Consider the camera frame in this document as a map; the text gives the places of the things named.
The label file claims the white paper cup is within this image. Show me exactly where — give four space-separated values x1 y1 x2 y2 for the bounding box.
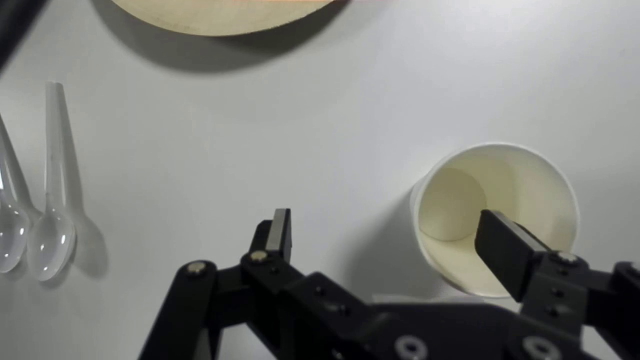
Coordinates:
409 140 583 300

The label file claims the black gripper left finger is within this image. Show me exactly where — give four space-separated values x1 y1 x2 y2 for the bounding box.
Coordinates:
139 205 405 360

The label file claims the clear plastic spoon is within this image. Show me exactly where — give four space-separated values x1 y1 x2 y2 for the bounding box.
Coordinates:
26 80 80 281
0 115 34 276

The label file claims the small pale palm-leaf plate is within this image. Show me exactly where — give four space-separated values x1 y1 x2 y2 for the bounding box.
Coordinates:
110 0 350 38

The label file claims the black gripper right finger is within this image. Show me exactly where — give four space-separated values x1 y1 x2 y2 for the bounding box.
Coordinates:
475 207 640 360

